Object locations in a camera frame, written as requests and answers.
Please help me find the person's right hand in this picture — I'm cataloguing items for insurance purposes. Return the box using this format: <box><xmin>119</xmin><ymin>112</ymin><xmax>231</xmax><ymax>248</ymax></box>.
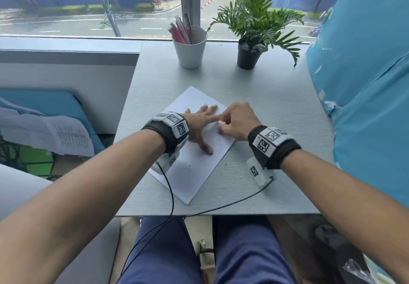
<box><xmin>217</xmin><ymin>102</ymin><xmax>263</xmax><ymax>142</ymax></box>

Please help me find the person's left hand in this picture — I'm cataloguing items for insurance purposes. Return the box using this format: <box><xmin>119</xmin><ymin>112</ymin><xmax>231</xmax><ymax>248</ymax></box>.
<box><xmin>181</xmin><ymin>104</ymin><xmax>225</xmax><ymax>155</ymax></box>

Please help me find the white paper sheet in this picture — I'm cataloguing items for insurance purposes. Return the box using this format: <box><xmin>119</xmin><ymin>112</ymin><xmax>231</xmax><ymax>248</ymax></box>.
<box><xmin>148</xmin><ymin>86</ymin><xmax>236</xmax><ymax>205</ymax></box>

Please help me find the person's right forearm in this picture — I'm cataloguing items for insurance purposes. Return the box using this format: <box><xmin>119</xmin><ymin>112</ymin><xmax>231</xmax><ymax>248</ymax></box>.
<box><xmin>280</xmin><ymin>149</ymin><xmax>409</xmax><ymax>284</ymax></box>

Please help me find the person's left forearm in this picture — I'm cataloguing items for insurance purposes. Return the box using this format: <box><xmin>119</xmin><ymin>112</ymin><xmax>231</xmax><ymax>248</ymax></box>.
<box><xmin>0</xmin><ymin>129</ymin><xmax>167</xmax><ymax>284</ymax></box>

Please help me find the white pen holder cup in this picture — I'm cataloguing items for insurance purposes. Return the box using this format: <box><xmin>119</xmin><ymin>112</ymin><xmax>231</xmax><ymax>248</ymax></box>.
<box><xmin>172</xmin><ymin>25</ymin><xmax>207</xmax><ymax>69</ymax></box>

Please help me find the black plant pot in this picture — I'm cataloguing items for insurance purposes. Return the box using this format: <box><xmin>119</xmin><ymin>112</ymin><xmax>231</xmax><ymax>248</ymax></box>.
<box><xmin>237</xmin><ymin>38</ymin><xmax>266</xmax><ymax>70</ymax></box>

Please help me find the pink pen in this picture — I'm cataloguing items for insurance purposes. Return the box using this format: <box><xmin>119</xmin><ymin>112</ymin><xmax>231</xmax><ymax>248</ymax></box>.
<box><xmin>168</xmin><ymin>26</ymin><xmax>183</xmax><ymax>43</ymax></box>
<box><xmin>171</xmin><ymin>23</ymin><xmax>188</xmax><ymax>45</ymax></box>

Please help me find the white pen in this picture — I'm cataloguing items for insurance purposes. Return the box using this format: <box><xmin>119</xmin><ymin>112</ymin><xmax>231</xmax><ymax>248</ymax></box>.
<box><xmin>174</xmin><ymin>15</ymin><xmax>192</xmax><ymax>45</ymax></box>

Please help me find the dark grey pen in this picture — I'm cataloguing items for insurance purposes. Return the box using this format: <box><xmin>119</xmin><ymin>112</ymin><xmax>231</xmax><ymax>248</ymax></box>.
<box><xmin>183</xmin><ymin>13</ymin><xmax>193</xmax><ymax>45</ymax></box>

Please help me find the green potted plant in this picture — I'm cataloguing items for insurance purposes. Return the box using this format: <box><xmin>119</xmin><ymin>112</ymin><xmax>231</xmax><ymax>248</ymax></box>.
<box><xmin>206</xmin><ymin>0</ymin><xmax>305</xmax><ymax>70</ymax></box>

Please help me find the person's right leg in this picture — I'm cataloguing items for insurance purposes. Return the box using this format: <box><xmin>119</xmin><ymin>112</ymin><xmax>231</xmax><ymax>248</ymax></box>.
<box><xmin>212</xmin><ymin>216</ymin><xmax>299</xmax><ymax>284</ymax></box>

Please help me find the person's leg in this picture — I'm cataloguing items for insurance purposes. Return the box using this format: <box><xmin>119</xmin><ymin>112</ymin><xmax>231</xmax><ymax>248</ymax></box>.
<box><xmin>212</xmin><ymin>216</ymin><xmax>299</xmax><ymax>284</ymax></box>
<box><xmin>117</xmin><ymin>217</ymin><xmax>206</xmax><ymax>284</ymax></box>

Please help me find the person's left leg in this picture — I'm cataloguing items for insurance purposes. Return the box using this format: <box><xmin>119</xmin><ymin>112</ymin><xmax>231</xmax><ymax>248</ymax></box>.
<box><xmin>117</xmin><ymin>217</ymin><xmax>206</xmax><ymax>284</ymax></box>

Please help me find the blue board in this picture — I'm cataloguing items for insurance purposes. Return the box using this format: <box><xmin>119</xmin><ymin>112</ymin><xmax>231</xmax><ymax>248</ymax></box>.
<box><xmin>0</xmin><ymin>89</ymin><xmax>106</xmax><ymax>155</ymax></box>

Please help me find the printed paper sheet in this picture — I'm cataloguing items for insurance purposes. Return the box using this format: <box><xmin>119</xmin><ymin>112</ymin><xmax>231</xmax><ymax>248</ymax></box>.
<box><xmin>0</xmin><ymin>98</ymin><xmax>96</xmax><ymax>158</ymax></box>

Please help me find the grey shoe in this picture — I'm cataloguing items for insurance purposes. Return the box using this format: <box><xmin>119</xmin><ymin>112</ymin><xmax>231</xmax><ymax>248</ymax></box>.
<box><xmin>315</xmin><ymin>225</ymin><xmax>344</xmax><ymax>251</ymax></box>

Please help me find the clear plastic bag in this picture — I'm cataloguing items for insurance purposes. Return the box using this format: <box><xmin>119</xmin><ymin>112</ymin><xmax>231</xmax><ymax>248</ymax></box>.
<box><xmin>343</xmin><ymin>258</ymin><xmax>374</xmax><ymax>284</ymax></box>

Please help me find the left wrist camera band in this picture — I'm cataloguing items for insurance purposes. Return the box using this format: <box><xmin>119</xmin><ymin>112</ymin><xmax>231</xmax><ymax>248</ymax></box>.
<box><xmin>141</xmin><ymin>112</ymin><xmax>190</xmax><ymax>174</ymax></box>

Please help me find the wrist camera band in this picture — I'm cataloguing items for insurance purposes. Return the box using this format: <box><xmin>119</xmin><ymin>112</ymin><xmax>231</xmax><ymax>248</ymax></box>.
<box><xmin>246</xmin><ymin>125</ymin><xmax>303</xmax><ymax>189</ymax></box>
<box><xmin>141</xmin><ymin>112</ymin><xmax>190</xmax><ymax>174</ymax></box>

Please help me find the right wrist camera band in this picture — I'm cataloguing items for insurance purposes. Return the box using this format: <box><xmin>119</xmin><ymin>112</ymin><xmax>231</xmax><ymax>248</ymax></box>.
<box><xmin>246</xmin><ymin>125</ymin><xmax>303</xmax><ymax>189</ymax></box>

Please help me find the black cable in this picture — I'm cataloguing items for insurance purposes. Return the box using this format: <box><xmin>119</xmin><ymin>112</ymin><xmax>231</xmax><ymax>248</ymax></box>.
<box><xmin>116</xmin><ymin>162</ymin><xmax>175</xmax><ymax>284</ymax></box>
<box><xmin>183</xmin><ymin>176</ymin><xmax>275</xmax><ymax>219</ymax></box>

